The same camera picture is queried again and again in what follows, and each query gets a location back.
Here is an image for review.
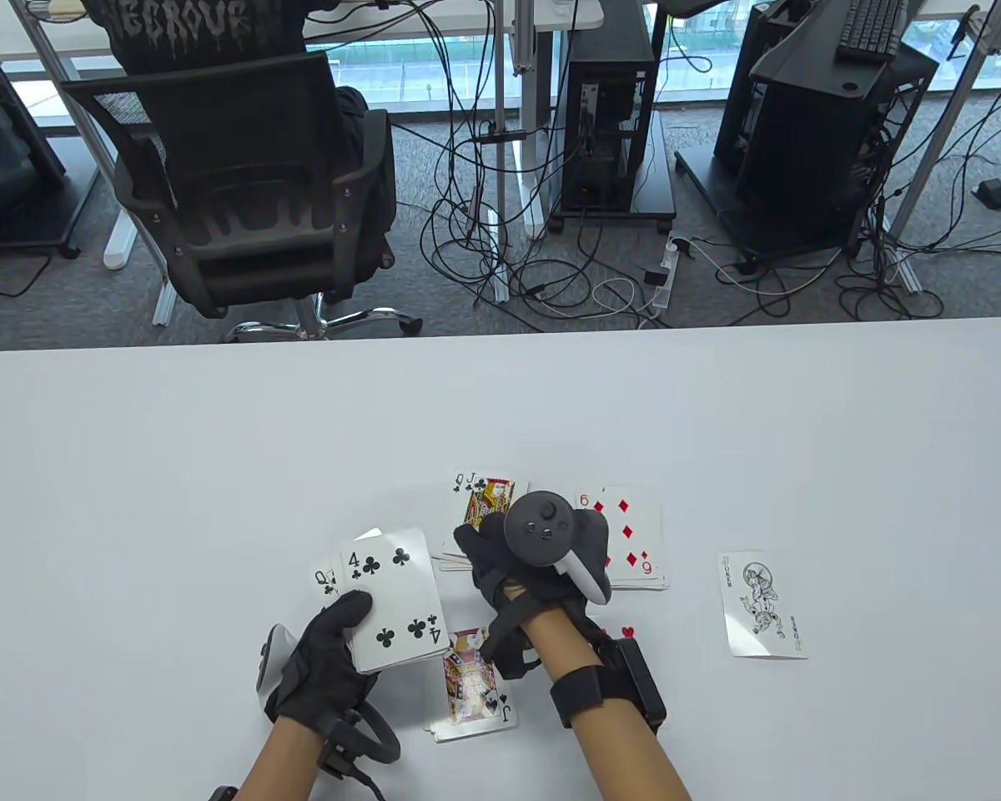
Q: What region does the pile of diamonds cards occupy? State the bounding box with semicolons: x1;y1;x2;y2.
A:
577;486;670;592

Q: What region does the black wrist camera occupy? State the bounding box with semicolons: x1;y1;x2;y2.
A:
477;613;543;678
317;722;385;801

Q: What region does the white power strip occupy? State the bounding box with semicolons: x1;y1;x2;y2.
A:
646;236;692;311

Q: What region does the grey left hand controller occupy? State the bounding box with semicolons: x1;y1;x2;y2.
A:
256;623;401;764

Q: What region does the person's left hand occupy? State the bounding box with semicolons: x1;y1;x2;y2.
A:
264;590;380;735

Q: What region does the white floor cable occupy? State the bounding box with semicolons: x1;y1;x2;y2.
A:
591;278;661;319

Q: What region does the black right wrist strap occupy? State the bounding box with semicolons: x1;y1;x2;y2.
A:
549;665;608;729

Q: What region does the black equipment stand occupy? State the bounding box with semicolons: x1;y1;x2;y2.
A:
713;0;939;259

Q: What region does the tangle of black floor cables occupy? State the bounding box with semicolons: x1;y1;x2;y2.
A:
834;83;1001;322
420;0;677;322

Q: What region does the black mesh office chair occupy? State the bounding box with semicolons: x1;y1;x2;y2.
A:
60;50;425;343

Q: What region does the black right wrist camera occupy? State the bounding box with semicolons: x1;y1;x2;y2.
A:
477;613;543;678

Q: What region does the person's right hand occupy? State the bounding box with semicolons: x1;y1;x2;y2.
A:
453;513;589;625

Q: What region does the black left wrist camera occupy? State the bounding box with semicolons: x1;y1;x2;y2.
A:
317;722;385;801

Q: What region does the person's right forearm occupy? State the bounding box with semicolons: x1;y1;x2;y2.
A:
517;605;693;801

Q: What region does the black computer tower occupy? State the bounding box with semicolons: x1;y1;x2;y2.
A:
561;0;658;211

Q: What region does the black tower cart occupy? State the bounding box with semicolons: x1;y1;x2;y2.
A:
548;113;678;234

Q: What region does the joker playing card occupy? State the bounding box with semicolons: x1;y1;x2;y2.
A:
717;551;808;660

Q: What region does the black rolling cabinet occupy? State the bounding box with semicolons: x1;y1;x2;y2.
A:
0;50;84;259

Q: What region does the black keyboard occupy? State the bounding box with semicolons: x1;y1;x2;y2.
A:
836;0;910;63

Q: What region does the person's left forearm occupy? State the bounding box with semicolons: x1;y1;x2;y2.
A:
235;716;326;801

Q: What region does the aluminium desk frame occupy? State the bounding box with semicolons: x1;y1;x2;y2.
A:
884;0;1001;293

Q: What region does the pile of spades cards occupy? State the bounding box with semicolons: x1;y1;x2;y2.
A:
424;627;520;743

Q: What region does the black right forearm battery pack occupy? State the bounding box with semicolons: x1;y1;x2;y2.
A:
605;638;666;735

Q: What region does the pile of clubs cards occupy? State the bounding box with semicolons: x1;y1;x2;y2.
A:
438;471;531;572

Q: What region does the grey right hand controller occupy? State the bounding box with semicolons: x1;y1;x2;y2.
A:
505;492;614;603

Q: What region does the deck of playing cards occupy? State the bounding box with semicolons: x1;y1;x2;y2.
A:
314;526;451;675

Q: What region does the grey hand controller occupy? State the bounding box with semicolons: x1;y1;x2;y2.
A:
256;623;401;764
505;492;614;603

